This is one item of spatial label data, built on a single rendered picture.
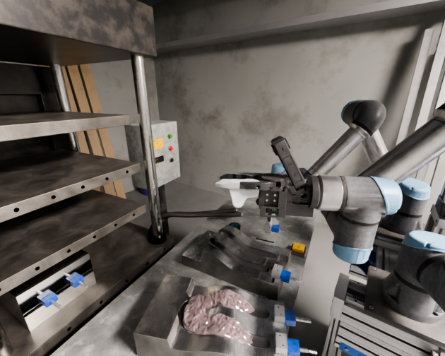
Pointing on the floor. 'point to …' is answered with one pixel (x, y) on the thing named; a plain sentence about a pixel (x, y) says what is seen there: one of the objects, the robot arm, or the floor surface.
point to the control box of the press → (159, 138)
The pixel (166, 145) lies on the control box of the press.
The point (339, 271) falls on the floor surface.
